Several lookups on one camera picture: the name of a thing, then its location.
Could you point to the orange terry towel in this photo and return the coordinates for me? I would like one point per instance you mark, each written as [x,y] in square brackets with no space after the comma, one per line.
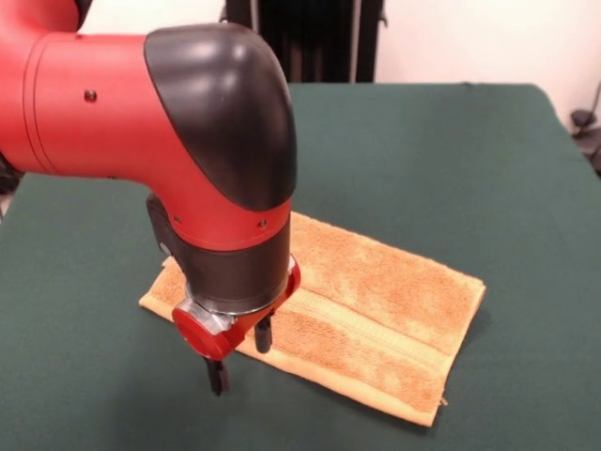
[389,305]

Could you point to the dark green table cloth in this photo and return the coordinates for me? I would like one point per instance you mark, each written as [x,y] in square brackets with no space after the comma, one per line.
[422,141]

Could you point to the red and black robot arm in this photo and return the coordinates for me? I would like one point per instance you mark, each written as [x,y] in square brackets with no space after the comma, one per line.
[94,117]

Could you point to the black robot stand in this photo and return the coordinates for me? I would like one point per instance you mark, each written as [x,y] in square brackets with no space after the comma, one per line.
[328,42]

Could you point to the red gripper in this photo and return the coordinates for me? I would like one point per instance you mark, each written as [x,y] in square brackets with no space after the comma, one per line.
[206,336]

